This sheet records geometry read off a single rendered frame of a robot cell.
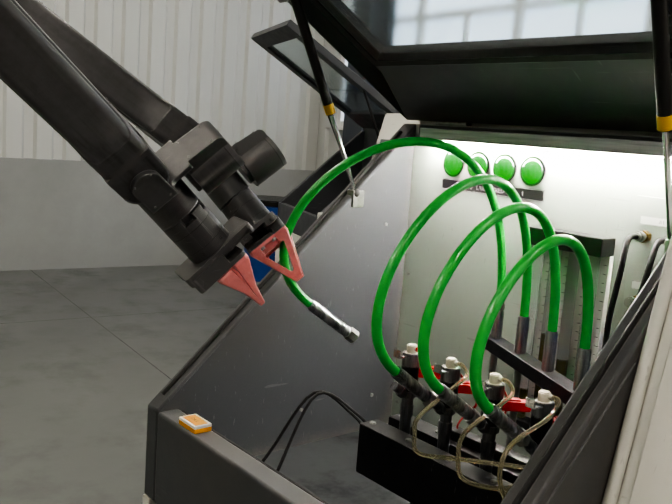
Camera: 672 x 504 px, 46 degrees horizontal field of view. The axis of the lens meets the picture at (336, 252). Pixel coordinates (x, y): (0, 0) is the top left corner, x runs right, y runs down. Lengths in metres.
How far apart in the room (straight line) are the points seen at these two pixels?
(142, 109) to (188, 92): 6.76
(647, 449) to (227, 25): 7.43
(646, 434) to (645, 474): 0.04
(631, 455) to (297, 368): 0.69
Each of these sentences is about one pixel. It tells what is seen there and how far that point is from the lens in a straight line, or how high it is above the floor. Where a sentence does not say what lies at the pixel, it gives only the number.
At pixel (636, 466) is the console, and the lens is 0.99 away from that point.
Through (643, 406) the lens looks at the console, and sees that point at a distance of 0.99.
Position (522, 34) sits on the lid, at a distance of 1.23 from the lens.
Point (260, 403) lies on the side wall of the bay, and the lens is 1.45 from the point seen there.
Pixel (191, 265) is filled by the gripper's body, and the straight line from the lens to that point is 0.96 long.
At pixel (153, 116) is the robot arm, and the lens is 1.19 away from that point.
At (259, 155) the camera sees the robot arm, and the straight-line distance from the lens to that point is 1.19.
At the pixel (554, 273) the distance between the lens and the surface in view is 1.15.
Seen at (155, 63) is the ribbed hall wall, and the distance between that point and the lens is 7.81.
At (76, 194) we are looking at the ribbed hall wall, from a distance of 7.59.
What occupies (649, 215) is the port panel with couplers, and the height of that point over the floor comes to 1.33.
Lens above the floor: 1.42
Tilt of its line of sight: 9 degrees down
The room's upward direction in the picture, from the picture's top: 4 degrees clockwise
